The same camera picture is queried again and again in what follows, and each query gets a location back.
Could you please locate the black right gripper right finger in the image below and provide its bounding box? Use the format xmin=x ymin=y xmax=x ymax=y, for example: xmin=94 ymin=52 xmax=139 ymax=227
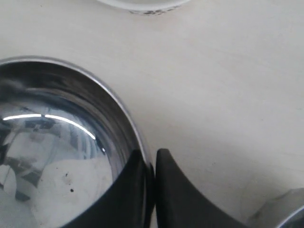
xmin=155 ymin=149 xmax=246 ymax=228

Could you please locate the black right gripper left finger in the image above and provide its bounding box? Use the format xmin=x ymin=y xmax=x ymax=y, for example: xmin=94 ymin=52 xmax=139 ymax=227
xmin=65 ymin=150 xmax=154 ymax=228

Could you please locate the smooth stainless steel bowl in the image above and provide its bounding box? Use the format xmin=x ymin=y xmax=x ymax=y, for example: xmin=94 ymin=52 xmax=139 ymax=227
xmin=0 ymin=56 xmax=152 ymax=228

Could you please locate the dimpled stainless steel bowl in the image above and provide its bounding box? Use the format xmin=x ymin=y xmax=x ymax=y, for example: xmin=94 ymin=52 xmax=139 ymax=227
xmin=276 ymin=206 xmax=304 ymax=228

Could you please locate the cream ceramic floral bowl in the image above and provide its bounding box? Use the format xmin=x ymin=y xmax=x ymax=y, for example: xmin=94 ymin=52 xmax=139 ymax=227
xmin=99 ymin=0 xmax=190 ymax=15

